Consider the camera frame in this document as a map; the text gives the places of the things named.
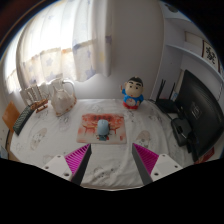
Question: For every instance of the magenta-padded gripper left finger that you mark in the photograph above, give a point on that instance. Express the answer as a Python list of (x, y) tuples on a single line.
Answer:
[(60, 165)]

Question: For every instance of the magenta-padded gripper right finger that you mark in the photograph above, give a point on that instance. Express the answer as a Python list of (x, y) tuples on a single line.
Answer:
[(163, 165)]

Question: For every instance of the light blue computer mouse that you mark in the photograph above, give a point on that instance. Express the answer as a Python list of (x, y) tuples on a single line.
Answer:
[(103, 127)]

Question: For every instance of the red printed mouse pad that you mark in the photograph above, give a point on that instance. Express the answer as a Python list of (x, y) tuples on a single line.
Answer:
[(86, 130)]

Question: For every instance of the white printed tablecloth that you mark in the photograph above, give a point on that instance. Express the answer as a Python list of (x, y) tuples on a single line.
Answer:
[(146, 133)]

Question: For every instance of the black desktop device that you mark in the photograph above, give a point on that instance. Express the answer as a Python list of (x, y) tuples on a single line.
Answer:
[(181, 131)]

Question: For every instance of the black computer keyboard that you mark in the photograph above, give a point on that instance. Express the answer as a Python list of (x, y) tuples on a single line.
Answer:
[(22, 120)]

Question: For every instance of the black router with antennas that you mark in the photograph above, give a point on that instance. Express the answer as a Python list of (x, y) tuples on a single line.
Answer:
[(166, 105)]

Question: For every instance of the large white conch shell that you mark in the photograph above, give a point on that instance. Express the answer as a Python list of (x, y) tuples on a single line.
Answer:
[(63, 103)]

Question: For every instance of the wooden model sailing ship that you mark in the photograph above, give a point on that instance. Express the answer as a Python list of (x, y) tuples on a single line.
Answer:
[(40, 106)]

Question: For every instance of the black computer monitor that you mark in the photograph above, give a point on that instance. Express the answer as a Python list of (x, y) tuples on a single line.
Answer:
[(203, 113)]

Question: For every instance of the wooden chair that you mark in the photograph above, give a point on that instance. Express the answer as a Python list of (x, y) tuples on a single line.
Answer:
[(10, 115)]

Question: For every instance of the cartoon boy figurine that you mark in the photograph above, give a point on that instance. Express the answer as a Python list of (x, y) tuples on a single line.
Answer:
[(132, 96)]

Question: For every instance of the white star-print curtain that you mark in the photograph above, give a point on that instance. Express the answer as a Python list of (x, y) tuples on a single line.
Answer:
[(60, 40)]

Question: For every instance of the white wall shelf unit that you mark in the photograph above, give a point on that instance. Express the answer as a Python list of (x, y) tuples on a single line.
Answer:
[(186, 53)]

